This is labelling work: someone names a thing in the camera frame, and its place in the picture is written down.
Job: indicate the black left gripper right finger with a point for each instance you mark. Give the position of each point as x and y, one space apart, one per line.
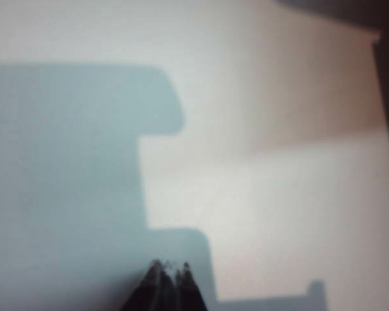
188 291

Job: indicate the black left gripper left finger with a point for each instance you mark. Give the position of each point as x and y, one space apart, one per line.
157 288

